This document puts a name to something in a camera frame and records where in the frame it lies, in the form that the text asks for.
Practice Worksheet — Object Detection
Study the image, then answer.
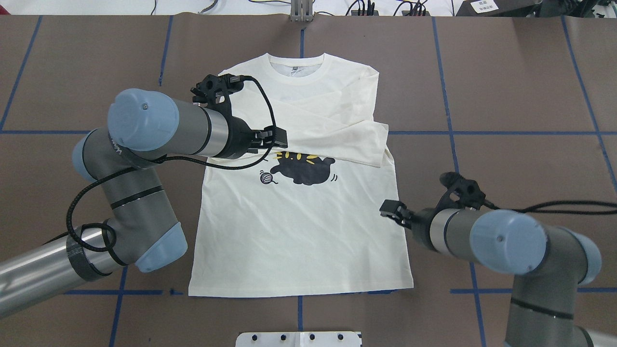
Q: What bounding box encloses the black box with label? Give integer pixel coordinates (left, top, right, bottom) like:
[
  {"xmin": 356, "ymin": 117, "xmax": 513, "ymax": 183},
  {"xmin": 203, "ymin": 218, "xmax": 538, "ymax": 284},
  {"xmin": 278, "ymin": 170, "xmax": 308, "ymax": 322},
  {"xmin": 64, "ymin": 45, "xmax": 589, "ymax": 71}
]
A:
[{"xmin": 455, "ymin": 0, "xmax": 542, "ymax": 17}]

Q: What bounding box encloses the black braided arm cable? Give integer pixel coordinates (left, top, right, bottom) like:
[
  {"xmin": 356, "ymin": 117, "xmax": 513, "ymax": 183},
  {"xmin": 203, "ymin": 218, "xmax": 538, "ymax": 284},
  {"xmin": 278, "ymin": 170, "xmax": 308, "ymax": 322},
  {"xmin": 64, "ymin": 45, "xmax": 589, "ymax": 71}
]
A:
[
  {"xmin": 66, "ymin": 76, "xmax": 278, "ymax": 253},
  {"xmin": 482, "ymin": 199, "xmax": 617, "ymax": 214}
]

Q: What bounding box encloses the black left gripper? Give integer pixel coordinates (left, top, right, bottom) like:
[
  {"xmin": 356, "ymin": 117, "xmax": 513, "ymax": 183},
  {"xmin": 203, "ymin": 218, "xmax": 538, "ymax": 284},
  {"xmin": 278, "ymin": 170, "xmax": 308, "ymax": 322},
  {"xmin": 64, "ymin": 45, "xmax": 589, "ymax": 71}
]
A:
[{"xmin": 223, "ymin": 116, "xmax": 288, "ymax": 160}]

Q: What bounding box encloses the cream long-sleeve cat shirt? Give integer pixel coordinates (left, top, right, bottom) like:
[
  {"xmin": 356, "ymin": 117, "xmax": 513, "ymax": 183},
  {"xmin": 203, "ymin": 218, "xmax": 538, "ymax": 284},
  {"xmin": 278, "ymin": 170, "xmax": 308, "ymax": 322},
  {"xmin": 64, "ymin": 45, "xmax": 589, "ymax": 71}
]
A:
[{"xmin": 188, "ymin": 53, "xmax": 414, "ymax": 298}]

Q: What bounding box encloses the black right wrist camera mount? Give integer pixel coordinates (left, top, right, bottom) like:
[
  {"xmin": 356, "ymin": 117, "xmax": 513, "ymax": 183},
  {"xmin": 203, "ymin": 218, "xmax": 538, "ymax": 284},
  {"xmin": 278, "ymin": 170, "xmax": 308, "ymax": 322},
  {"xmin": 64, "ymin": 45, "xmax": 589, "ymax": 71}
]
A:
[{"xmin": 435, "ymin": 172, "xmax": 486, "ymax": 212}]

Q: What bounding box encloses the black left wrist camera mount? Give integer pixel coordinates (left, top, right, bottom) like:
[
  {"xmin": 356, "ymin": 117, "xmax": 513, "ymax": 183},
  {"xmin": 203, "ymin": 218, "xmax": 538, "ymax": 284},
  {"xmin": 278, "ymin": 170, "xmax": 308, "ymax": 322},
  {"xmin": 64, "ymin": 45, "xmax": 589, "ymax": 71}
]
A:
[{"xmin": 191, "ymin": 73, "xmax": 244, "ymax": 118}]

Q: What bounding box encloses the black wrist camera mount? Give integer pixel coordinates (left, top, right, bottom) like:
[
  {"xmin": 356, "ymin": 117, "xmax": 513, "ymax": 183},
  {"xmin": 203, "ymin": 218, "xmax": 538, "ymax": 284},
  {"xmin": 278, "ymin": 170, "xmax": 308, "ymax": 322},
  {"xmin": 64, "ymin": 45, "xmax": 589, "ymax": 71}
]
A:
[
  {"xmin": 435, "ymin": 172, "xmax": 486, "ymax": 212},
  {"xmin": 191, "ymin": 73, "xmax": 244, "ymax": 118}
]

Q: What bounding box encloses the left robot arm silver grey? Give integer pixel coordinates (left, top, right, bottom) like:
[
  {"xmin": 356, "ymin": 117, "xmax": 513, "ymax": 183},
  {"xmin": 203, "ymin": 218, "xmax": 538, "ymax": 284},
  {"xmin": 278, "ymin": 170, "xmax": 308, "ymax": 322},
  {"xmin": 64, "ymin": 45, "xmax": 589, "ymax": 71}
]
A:
[{"xmin": 1, "ymin": 88, "xmax": 287, "ymax": 318}]

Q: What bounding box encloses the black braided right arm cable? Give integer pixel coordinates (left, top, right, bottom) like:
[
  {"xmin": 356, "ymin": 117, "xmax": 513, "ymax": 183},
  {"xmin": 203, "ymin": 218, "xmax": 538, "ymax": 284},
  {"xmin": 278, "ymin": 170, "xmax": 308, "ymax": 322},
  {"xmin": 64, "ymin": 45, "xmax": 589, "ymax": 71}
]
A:
[{"xmin": 482, "ymin": 199, "xmax": 617, "ymax": 214}]

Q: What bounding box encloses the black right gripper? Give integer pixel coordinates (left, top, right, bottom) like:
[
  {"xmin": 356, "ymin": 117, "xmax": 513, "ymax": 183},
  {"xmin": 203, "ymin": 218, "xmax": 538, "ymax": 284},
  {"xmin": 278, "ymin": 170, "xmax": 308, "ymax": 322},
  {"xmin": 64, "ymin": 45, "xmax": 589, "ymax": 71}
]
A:
[{"xmin": 379, "ymin": 200, "xmax": 436, "ymax": 251}]

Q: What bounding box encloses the aluminium frame post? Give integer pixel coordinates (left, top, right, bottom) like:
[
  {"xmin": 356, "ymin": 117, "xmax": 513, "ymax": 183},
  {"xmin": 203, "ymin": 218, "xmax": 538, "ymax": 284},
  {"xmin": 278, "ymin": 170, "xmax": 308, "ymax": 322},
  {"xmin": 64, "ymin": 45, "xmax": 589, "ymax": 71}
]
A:
[{"xmin": 289, "ymin": 0, "xmax": 314, "ymax": 22}]

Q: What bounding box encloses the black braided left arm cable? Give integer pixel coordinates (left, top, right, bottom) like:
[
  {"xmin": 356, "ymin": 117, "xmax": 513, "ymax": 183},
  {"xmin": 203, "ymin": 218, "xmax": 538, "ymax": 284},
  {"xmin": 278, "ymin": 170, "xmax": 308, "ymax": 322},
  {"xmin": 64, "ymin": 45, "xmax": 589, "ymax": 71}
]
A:
[{"xmin": 66, "ymin": 76, "xmax": 278, "ymax": 253}]

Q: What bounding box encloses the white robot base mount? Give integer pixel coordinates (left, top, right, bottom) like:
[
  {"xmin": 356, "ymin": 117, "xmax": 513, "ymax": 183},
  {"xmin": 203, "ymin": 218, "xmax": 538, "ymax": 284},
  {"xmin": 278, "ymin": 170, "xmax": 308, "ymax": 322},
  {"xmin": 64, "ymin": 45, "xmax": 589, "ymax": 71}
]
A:
[{"xmin": 235, "ymin": 331, "xmax": 363, "ymax": 347}]

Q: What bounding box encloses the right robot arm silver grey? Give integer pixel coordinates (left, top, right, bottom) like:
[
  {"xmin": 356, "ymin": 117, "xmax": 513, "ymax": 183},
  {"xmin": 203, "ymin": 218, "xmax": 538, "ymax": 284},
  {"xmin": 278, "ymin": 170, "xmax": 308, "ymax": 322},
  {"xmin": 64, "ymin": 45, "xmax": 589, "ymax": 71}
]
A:
[{"xmin": 380, "ymin": 200, "xmax": 616, "ymax": 347}]

